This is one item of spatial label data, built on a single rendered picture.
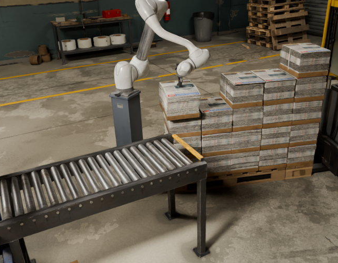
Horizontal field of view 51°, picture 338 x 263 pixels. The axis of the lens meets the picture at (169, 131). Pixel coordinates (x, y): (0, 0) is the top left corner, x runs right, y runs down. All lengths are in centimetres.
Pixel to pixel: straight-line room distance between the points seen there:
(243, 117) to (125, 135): 109
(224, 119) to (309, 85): 83
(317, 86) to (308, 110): 23
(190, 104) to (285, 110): 94
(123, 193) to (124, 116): 112
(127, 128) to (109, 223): 85
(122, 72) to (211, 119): 89
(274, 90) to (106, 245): 195
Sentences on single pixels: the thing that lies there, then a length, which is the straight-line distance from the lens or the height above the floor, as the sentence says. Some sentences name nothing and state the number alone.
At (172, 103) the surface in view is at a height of 99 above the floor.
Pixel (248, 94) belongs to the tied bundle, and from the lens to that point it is 320.
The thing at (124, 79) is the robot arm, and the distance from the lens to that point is 307.
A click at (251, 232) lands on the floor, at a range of 309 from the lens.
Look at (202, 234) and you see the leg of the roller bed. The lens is 274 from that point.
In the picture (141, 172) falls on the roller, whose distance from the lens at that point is 233.
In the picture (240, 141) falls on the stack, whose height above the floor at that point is 50.
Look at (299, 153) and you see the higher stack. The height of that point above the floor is 28.
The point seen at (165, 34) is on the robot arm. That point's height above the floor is 154.
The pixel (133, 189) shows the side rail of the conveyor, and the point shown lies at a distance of 222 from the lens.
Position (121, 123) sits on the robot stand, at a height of 73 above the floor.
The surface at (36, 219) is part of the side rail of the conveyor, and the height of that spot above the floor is 77.
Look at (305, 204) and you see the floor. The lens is 349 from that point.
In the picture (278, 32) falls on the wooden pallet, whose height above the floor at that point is 43.
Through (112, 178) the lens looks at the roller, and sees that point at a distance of 230.
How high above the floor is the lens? 203
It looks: 26 degrees down
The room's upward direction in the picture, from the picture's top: 2 degrees counter-clockwise
